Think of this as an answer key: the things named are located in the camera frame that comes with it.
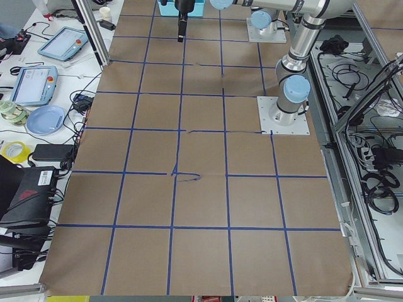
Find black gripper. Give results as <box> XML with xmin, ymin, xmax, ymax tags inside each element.
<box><xmin>174</xmin><ymin>0</ymin><xmax>193</xmax><ymax>43</ymax></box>

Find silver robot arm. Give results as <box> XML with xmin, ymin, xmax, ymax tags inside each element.
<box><xmin>251</xmin><ymin>8</ymin><xmax>280</xmax><ymax>35</ymax></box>
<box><xmin>210</xmin><ymin>1</ymin><xmax>354</xmax><ymax>126</ymax></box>

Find turquoise plastic bin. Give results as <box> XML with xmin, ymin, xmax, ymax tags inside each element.
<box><xmin>158</xmin><ymin>0</ymin><xmax>205</xmax><ymax>17</ymax></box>

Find teach pendant far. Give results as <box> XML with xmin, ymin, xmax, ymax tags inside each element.
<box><xmin>37</xmin><ymin>26</ymin><xmax>89</xmax><ymax>62</ymax></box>

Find teach pendant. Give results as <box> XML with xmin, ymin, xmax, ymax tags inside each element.
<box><xmin>37</xmin><ymin>26</ymin><xmax>89</xmax><ymax>62</ymax></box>
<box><xmin>10</xmin><ymin>66</ymin><xmax>59</xmax><ymax>107</ymax></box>

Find teach pendant near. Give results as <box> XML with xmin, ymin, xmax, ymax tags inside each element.
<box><xmin>10</xmin><ymin>66</ymin><xmax>59</xmax><ymax>107</ymax></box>

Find blue plate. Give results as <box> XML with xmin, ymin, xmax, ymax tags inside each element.
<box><xmin>26</xmin><ymin>105</ymin><xmax>65</xmax><ymax>135</ymax></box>

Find yellow tape roll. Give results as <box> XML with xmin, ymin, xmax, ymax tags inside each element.
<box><xmin>1</xmin><ymin>142</ymin><xmax>31</xmax><ymax>164</ymax></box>

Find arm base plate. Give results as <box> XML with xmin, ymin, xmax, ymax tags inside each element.
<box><xmin>246</xmin><ymin>18</ymin><xmax>287</xmax><ymax>43</ymax></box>
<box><xmin>257</xmin><ymin>96</ymin><xmax>310</xmax><ymax>135</ymax></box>

